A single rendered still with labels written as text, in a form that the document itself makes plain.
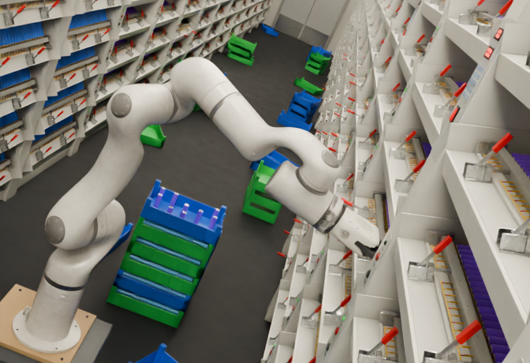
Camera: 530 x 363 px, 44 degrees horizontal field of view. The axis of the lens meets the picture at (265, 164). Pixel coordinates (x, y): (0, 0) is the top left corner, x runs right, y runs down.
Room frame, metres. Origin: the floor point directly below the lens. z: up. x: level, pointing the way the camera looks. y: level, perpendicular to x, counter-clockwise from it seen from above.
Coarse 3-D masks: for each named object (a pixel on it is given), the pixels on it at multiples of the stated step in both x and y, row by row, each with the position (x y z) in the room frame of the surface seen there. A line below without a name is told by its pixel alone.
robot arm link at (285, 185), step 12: (288, 168) 1.32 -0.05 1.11; (276, 180) 1.30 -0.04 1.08; (288, 180) 1.31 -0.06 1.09; (300, 180) 1.30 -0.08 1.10; (276, 192) 1.30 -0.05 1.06; (288, 192) 1.30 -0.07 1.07; (300, 192) 1.30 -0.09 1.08; (312, 192) 1.30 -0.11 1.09; (324, 192) 1.31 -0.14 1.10; (288, 204) 1.31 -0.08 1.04; (300, 204) 1.30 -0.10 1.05; (312, 204) 1.30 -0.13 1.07; (324, 204) 1.31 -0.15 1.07; (300, 216) 1.32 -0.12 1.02; (312, 216) 1.30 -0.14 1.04
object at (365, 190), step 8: (360, 184) 1.88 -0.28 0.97; (368, 184) 1.88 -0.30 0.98; (376, 184) 1.88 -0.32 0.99; (384, 184) 1.88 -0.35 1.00; (360, 192) 1.88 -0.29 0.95; (368, 192) 1.88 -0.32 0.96; (376, 192) 1.86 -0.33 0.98; (384, 192) 1.88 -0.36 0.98; (360, 200) 1.85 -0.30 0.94; (384, 216) 1.75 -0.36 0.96; (384, 224) 1.69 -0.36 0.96; (352, 256) 1.55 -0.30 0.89; (352, 264) 1.50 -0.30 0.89; (360, 264) 1.42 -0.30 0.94; (368, 264) 1.43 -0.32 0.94; (352, 272) 1.45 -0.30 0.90; (360, 272) 1.28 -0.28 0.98; (352, 280) 1.40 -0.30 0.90; (352, 288) 1.36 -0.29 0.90
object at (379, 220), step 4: (376, 196) 1.83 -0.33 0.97; (380, 196) 1.84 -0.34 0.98; (368, 200) 1.83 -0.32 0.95; (376, 200) 1.80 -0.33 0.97; (380, 200) 1.80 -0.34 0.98; (368, 204) 1.80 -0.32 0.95; (376, 204) 1.77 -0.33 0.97; (380, 204) 1.77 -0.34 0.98; (376, 208) 1.74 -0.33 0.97; (380, 208) 1.74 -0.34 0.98; (376, 212) 1.71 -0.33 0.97; (380, 212) 1.71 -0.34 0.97; (376, 216) 1.69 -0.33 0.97; (380, 216) 1.68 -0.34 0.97; (376, 220) 1.67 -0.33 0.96; (380, 220) 1.65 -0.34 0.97; (376, 224) 1.65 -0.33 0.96; (380, 224) 1.62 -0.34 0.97; (380, 228) 1.60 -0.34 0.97; (384, 228) 1.60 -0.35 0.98; (380, 232) 1.57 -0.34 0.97; (384, 232) 1.58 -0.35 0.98; (380, 236) 1.55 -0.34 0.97; (384, 236) 1.55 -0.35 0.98
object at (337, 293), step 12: (336, 240) 1.88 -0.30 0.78; (336, 252) 1.86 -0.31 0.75; (348, 252) 1.72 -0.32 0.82; (336, 264) 1.72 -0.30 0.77; (348, 264) 1.79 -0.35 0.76; (336, 276) 1.70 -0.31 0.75; (348, 276) 1.69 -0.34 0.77; (324, 288) 1.62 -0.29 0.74; (336, 288) 1.63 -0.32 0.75; (348, 288) 1.64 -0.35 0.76; (324, 300) 1.56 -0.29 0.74; (336, 300) 1.57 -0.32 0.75; (348, 300) 1.45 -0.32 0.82; (324, 312) 1.49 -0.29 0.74; (336, 312) 1.46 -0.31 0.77; (324, 324) 1.44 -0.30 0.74; (336, 324) 1.44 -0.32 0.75; (324, 336) 1.38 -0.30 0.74
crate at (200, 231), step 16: (144, 208) 2.22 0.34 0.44; (160, 208) 2.34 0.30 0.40; (176, 208) 2.40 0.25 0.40; (192, 208) 2.43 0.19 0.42; (208, 208) 2.44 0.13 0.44; (224, 208) 2.43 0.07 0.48; (176, 224) 2.23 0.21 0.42; (192, 224) 2.24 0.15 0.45; (208, 224) 2.39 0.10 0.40; (208, 240) 2.25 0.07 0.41
